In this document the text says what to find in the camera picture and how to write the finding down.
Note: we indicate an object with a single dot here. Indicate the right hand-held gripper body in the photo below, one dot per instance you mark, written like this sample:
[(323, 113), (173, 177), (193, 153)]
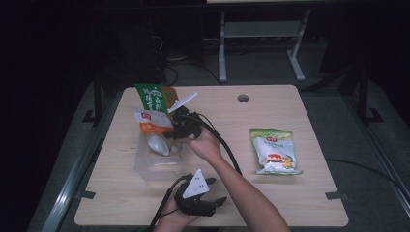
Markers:
[(187, 124)]

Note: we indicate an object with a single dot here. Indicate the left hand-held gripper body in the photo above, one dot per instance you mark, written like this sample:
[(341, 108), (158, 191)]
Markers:
[(195, 193)]

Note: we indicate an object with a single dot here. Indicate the white and orange packet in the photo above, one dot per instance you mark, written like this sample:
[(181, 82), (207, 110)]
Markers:
[(154, 124)]

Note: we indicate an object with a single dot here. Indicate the clear plastic container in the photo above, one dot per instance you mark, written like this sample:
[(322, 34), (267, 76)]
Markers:
[(159, 164)]

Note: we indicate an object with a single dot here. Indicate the green and red seasoning packet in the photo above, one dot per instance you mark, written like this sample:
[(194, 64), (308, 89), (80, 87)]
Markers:
[(153, 98)]

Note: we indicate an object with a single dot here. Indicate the white and green packet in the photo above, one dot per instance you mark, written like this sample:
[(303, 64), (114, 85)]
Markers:
[(275, 151)]

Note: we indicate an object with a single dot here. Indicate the person's right hand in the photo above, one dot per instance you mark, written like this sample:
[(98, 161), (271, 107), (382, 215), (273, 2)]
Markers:
[(204, 145)]

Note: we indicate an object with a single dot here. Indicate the person's left hand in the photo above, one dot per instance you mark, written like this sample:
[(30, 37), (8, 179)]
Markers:
[(175, 220)]

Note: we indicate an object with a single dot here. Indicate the black metal stand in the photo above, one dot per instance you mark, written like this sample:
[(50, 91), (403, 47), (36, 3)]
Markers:
[(97, 103), (364, 100)]

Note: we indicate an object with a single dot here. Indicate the dark tape strip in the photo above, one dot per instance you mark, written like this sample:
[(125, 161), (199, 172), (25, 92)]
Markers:
[(335, 195), (87, 194)]

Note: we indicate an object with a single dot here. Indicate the white metal desk frame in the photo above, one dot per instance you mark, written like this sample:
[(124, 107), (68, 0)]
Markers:
[(222, 48)]

